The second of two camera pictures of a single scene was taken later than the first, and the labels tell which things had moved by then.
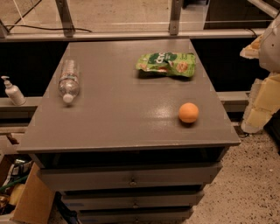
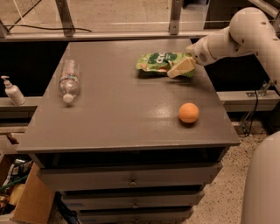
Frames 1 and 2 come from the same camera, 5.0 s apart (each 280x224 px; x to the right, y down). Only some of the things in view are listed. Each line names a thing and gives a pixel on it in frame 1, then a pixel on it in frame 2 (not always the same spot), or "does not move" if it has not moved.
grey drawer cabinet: x=129 y=130 does not move
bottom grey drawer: x=136 y=216 does not move
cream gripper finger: x=252 y=51 -> x=200 y=52
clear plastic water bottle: x=69 y=80 does not move
